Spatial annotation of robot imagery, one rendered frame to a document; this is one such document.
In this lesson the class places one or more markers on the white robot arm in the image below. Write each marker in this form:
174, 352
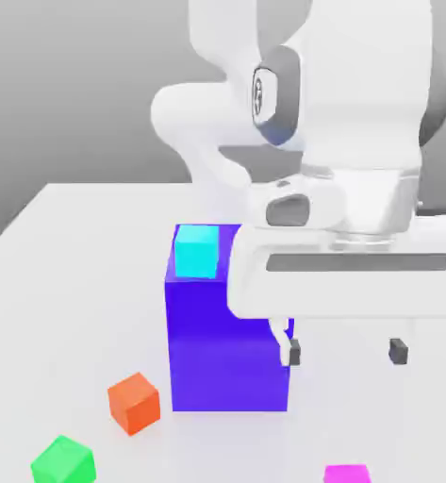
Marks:
358, 94

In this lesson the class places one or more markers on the large blue box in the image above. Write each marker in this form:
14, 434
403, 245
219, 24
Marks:
222, 362

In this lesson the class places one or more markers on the small cyan cube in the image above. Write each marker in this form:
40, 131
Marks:
196, 251

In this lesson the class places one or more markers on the small green cube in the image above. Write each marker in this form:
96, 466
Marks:
64, 462

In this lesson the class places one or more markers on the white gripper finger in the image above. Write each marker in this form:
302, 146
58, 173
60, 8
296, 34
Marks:
399, 349
287, 349

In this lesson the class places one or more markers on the small magenta cube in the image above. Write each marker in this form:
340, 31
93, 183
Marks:
347, 474

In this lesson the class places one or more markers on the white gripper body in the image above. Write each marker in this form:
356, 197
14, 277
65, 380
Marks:
252, 290

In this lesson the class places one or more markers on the small orange cube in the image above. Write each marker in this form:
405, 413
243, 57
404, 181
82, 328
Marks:
134, 403

